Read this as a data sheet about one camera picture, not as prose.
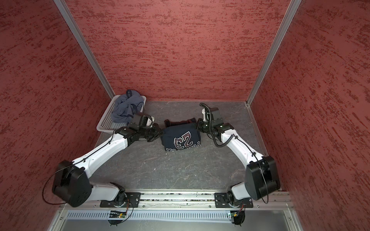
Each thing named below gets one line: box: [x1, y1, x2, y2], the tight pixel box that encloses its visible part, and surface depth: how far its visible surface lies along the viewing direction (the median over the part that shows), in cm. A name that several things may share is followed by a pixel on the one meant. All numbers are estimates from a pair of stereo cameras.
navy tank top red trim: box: [160, 117, 201, 152], surface depth 87 cm
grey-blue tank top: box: [110, 89, 144, 124], surface depth 108 cm
